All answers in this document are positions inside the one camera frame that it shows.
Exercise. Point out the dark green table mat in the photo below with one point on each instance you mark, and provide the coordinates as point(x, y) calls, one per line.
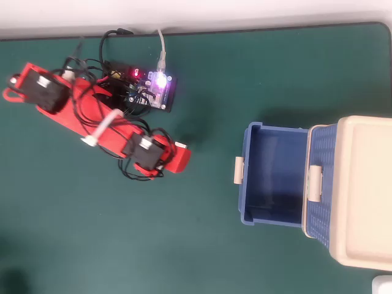
point(153, 229)

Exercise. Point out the white object at edge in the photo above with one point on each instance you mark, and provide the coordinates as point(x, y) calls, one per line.
point(382, 284)

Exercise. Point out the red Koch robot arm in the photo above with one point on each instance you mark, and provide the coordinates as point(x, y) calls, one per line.
point(64, 116)

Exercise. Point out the small white cube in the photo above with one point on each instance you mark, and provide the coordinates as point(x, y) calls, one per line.
point(180, 145)

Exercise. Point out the electronics control board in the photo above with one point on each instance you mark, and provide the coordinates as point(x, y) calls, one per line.
point(172, 98)

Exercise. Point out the motor controller circuit board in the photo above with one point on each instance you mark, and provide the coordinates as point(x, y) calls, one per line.
point(156, 88)

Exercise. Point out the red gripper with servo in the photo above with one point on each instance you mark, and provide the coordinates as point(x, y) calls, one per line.
point(144, 153)

